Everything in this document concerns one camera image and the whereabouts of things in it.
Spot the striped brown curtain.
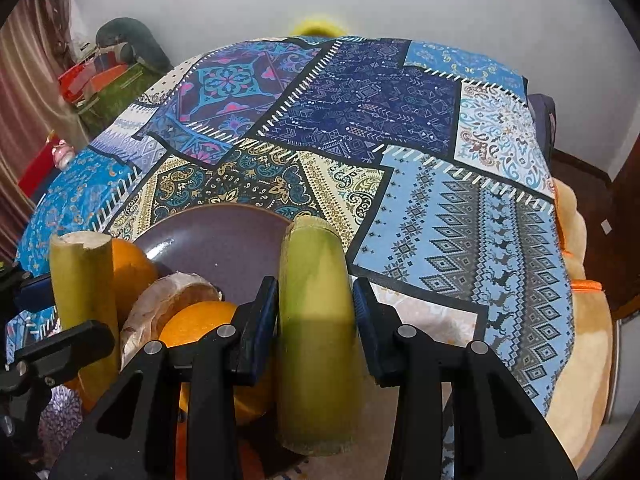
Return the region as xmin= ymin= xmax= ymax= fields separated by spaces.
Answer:
xmin=0 ymin=0 xmax=76 ymax=261

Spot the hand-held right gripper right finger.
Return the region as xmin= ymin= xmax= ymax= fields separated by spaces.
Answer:
xmin=352 ymin=277 xmax=580 ymax=480

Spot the purple round plate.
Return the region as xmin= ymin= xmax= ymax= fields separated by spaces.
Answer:
xmin=131 ymin=204 xmax=301 ymax=311

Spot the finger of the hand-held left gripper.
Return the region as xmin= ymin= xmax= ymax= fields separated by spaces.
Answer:
xmin=0 ymin=320 xmax=116 ymax=396
xmin=15 ymin=275 xmax=57 ymax=311

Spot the red gift bag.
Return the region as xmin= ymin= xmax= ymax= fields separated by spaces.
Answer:
xmin=57 ymin=60 xmax=101 ymax=103

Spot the blue patchwork tablecloth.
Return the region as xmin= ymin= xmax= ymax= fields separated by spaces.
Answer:
xmin=15 ymin=35 xmax=573 ymax=480

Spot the green cardboard box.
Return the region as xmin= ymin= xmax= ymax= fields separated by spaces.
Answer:
xmin=77 ymin=62 xmax=166 ymax=133

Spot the yellow-green sugarcane piece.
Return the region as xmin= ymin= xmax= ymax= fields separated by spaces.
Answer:
xmin=48 ymin=231 xmax=121 ymax=411
xmin=277 ymin=215 xmax=366 ymax=457

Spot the large orange with sticker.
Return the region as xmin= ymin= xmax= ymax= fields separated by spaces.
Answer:
xmin=159 ymin=301 xmax=275 ymax=423

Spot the plain orange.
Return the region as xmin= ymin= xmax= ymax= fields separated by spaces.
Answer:
xmin=109 ymin=239 xmax=160 ymax=321

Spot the orange flat box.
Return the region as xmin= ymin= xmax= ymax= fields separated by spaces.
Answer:
xmin=82 ymin=62 xmax=131 ymax=96

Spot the dark blue bag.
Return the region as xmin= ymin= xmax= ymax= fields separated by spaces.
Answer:
xmin=527 ymin=92 xmax=557 ymax=161

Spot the long grey pillow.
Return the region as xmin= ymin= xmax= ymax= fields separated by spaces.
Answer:
xmin=95 ymin=17 xmax=173 ymax=73

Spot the red rectangular box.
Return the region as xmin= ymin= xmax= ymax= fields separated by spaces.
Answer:
xmin=17 ymin=145 xmax=58 ymax=201

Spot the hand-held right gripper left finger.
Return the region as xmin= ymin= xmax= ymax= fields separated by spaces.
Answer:
xmin=47 ymin=276 xmax=279 ymax=480

